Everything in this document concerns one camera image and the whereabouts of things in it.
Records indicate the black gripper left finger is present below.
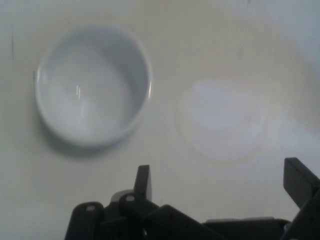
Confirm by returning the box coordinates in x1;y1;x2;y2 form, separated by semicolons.
65;164;221;240

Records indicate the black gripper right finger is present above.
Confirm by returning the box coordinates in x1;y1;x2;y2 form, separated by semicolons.
283;157;320;240

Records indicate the white bowl with blue outside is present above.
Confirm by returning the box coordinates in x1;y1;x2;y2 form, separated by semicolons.
34;24;154;151

